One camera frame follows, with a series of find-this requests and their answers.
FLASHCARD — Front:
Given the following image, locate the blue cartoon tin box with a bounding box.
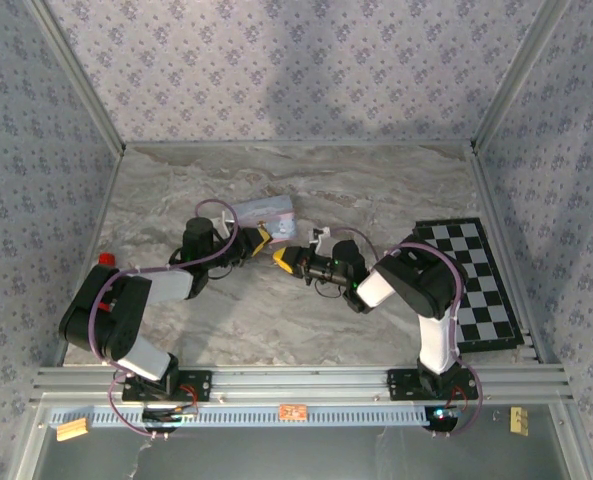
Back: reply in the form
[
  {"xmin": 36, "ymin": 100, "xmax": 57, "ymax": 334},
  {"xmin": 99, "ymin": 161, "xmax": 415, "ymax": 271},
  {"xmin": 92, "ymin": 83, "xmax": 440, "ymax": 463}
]
[{"xmin": 233, "ymin": 195, "xmax": 298, "ymax": 246}]

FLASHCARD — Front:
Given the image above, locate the black white chessboard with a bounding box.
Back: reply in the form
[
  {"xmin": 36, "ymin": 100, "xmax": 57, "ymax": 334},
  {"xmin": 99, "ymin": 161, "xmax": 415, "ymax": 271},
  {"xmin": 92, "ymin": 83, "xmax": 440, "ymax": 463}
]
[{"xmin": 413, "ymin": 217, "xmax": 523, "ymax": 355}]

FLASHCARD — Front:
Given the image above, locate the right black controller board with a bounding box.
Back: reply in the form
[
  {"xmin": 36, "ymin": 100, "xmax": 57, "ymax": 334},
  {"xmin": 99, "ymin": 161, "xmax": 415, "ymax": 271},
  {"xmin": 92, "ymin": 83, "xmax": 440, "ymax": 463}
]
[{"xmin": 424, "ymin": 405, "xmax": 460, "ymax": 432}]

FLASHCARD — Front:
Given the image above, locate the black controller board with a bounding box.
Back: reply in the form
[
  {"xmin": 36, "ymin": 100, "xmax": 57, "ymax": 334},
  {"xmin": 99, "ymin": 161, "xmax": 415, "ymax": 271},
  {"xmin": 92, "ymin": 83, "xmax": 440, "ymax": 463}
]
[
  {"xmin": 142, "ymin": 405, "xmax": 200, "ymax": 432},
  {"xmin": 424, "ymin": 405, "xmax": 460, "ymax": 432}
]

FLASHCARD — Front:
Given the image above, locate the left black controller board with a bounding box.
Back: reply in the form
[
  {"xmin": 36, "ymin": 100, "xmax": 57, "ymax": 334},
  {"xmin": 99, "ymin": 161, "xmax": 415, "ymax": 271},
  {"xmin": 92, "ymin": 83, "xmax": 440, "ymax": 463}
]
[{"xmin": 142, "ymin": 405, "xmax": 200, "ymax": 432}]

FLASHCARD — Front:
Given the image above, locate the long wooden block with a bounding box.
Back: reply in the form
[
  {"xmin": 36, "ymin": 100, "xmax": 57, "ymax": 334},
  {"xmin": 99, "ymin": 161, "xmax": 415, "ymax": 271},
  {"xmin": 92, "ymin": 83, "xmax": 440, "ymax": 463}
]
[{"xmin": 55, "ymin": 418, "xmax": 91, "ymax": 442}]

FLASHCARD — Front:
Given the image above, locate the short wooden block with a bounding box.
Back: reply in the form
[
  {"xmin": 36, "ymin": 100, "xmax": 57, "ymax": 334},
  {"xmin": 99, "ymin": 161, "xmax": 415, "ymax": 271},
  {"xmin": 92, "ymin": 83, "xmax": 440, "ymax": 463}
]
[{"xmin": 509, "ymin": 406, "xmax": 530, "ymax": 437}]

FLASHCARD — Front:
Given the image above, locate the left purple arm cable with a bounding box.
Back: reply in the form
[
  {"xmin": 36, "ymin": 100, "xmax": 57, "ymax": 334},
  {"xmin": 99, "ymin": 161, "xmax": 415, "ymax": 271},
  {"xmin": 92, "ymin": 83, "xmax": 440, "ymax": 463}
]
[{"xmin": 88, "ymin": 198, "xmax": 240, "ymax": 441}]

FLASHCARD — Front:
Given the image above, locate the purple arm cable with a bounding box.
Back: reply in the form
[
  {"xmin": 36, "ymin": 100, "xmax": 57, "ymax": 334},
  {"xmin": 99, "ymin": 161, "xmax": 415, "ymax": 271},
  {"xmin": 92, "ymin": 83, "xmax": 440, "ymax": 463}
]
[
  {"xmin": 88, "ymin": 198, "xmax": 240, "ymax": 441},
  {"xmin": 331, "ymin": 227, "xmax": 485, "ymax": 437}
]

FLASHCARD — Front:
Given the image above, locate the aluminium back frame bar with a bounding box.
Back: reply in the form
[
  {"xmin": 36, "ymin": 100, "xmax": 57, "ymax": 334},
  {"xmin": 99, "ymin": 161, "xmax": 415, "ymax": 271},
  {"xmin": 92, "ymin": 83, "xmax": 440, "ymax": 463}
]
[{"xmin": 123, "ymin": 139, "xmax": 477, "ymax": 150}]

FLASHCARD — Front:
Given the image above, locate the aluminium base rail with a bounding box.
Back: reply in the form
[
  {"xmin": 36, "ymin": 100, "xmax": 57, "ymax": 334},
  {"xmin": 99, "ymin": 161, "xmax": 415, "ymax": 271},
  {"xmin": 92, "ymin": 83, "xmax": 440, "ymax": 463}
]
[{"xmin": 30, "ymin": 365, "xmax": 572, "ymax": 404}]

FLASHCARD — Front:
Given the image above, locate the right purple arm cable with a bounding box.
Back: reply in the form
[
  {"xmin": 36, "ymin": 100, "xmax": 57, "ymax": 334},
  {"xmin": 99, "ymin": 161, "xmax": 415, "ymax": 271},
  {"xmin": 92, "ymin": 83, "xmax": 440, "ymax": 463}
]
[{"xmin": 331, "ymin": 227, "xmax": 485, "ymax": 437}]

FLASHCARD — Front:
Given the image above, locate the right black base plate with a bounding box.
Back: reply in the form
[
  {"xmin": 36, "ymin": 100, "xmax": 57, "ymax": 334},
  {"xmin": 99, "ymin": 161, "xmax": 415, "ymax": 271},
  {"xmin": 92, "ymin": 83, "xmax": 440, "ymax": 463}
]
[{"xmin": 386, "ymin": 368, "xmax": 480, "ymax": 401}]

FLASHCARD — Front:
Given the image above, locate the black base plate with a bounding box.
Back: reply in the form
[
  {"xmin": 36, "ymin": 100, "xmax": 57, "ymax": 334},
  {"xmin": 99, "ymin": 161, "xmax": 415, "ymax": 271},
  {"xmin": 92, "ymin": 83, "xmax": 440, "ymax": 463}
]
[
  {"xmin": 121, "ymin": 369, "xmax": 213, "ymax": 402},
  {"xmin": 386, "ymin": 368, "xmax": 480, "ymax": 401}
]

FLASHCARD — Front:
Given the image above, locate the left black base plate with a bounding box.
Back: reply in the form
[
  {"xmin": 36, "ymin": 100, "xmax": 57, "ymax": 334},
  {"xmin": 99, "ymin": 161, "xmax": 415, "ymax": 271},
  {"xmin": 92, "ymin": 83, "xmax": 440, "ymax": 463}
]
[{"xmin": 121, "ymin": 369, "xmax": 213, "ymax": 402}]

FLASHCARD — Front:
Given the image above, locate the blue slotted cable duct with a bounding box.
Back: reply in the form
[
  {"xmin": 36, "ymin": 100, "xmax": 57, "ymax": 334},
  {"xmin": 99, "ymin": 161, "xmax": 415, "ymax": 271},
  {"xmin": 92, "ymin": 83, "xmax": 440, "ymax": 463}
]
[{"xmin": 49, "ymin": 405, "xmax": 432, "ymax": 429}]

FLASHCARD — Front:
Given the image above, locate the aluminium frame post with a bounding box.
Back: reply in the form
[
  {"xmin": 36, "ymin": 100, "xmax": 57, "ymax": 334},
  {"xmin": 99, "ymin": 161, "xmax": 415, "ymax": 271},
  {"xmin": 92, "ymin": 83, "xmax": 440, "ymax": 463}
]
[
  {"xmin": 25, "ymin": 0, "xmax": 126, "ymax": 154},
  {"xmin": 470, "ymin": 0, "xmax": 572, "ymax": 152}
]

